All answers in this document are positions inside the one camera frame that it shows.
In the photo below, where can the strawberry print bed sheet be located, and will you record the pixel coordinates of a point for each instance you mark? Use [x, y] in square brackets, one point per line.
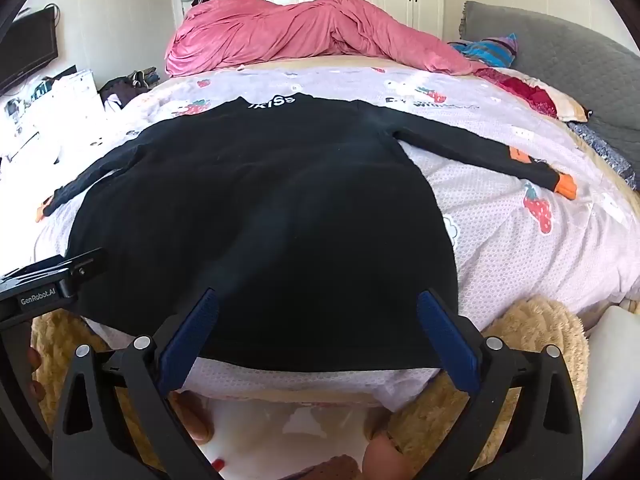
[500, 240]

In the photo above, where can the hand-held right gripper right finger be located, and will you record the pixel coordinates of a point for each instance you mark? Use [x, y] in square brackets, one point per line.
[445, 340]

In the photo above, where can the red patterned pillow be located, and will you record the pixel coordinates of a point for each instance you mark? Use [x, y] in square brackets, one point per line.
[530, 90]

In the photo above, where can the pink duvet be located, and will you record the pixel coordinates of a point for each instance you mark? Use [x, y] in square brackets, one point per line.
[280, 35]

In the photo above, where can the black television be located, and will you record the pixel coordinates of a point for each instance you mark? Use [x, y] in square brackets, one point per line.
[25, 50]

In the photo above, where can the blue patterned pillow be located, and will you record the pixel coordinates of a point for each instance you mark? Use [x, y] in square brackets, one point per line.
[600, 147]

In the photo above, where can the white dresser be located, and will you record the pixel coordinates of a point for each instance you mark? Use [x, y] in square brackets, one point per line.
[70, 95]

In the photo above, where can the grey quilted headboard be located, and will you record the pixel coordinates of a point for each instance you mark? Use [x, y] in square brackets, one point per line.
[560, 45]

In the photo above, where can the striped colourful cloth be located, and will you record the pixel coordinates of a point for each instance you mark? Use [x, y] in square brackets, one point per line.
[487, 50]

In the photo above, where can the pile of dark clothes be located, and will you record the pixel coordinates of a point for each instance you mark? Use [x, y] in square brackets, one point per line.
[120, 92]

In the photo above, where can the black sweater with orange cuffs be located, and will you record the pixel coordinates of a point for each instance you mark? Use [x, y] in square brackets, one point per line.
[260, 210]

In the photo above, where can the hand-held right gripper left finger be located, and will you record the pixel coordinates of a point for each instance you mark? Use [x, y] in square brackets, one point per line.
[192, 340]

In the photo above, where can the person's right hand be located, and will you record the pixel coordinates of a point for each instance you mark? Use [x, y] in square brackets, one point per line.
[387, 460]

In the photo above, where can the person's left hand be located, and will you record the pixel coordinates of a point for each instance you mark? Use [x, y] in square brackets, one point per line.
[35, 385]

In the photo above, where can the fluffy tan rug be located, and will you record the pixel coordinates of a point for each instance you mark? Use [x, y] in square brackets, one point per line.
[530, 330]

